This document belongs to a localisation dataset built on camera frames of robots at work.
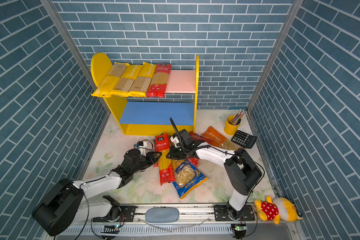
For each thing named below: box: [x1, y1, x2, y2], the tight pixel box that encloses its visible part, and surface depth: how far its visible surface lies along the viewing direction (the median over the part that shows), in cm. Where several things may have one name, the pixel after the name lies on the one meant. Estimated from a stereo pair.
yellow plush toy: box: [254, 196, 303, 225], surface depth 71 cm
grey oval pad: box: [145, 207, 180, 224], surface depth 72 cm
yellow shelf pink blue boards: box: [90, 53, 200, 136], surface depth 79 cm
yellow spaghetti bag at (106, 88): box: [91, 62, 130, 98], surface depth 76 cm
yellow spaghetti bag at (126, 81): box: [110, 64, 143, 97], surface depth 77 cm
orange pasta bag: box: [202, 126, 240, 151], surface depth 101 cm
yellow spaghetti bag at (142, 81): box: [128, 62, 157, 98], surface depth 77 cm
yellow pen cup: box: [224, 115, 241, 136], surface depth 104 cm
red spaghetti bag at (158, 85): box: [146, 63, 172, 98], surface depth 76 cm
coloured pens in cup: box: [230, 108, 245, 125], surface depth 101 cm
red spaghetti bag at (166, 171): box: [154, 133, 176, 186], surface depth 83 cm
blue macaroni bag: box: [172, 160, 209, 199], surface depth 82 cm
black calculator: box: [231, 130, 258, 149], surface depth 104 cm
